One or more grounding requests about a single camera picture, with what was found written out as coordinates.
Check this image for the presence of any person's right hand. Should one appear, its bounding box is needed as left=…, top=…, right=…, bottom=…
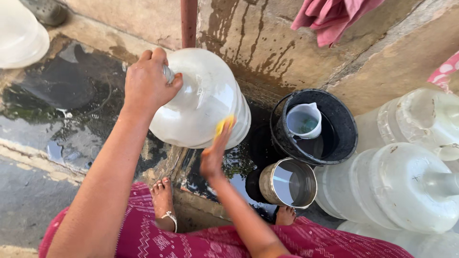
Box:
left=200, top=116, right=236, bottom=180

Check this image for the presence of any person's left hand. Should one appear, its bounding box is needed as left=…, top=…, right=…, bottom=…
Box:
left=124, top=48, right=184, bottom=119

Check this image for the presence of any yellow scrub sponge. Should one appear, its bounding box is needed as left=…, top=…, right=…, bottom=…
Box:
left=214, top=115, right=235, bottom=139

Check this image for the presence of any large translucent water jug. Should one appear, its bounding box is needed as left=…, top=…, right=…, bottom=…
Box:
left=354, top=87, right=459, bottom=162
left=315, top=143, right=459, bottom=235
left=149, top=48, right=252, bottom=150
left=0, top=0, right=50, bottom=69
left=336, top=220, right=459, bottom=258

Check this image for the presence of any steel pot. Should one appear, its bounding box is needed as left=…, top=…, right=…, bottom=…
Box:
left=259, top=158, right=318, bottom=209

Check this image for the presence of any white plastic mug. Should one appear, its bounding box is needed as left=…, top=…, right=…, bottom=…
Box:
left=286, top=102, right=322, bottom=140

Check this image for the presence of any person's left foot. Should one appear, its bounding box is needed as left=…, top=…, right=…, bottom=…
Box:
left=149, top=177, right=178, bottom=233

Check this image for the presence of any person's foot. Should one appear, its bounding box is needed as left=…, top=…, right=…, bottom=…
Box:
left=275, top=206, right=297, bottom=226
left=149, top=177, right=178, bottom=233

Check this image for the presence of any silver anklet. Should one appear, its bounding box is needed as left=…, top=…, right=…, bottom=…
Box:
left=160, top=211, right=178, bottom=233

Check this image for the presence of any person's right foot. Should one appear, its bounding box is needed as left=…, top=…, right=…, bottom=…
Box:
left=275, top=206, right=297, bottom=226

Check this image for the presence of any maroon patterned dress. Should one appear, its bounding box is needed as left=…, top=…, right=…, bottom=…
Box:
left=39, top=182, right=415, bottom=258

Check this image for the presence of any red metal pipe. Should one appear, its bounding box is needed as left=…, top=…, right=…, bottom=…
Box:
left=180, top=0, right=198, bottom=49

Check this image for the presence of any black plastic bucket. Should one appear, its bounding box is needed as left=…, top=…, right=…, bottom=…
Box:
left=270, top=88, right=359, bottom=167

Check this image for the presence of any grey rubber shoe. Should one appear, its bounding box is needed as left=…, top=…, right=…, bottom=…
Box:
left=21, top=0, right=69, bottom=27

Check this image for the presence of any pink dotted cloth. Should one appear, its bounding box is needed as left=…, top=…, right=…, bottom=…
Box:
left=427, top=51, right=459, bottom=94

